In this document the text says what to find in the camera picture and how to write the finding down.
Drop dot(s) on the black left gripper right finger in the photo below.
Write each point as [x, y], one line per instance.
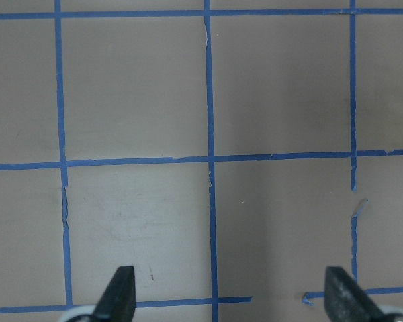
[344, 300]

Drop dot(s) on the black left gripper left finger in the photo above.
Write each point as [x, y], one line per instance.
[118, 302]

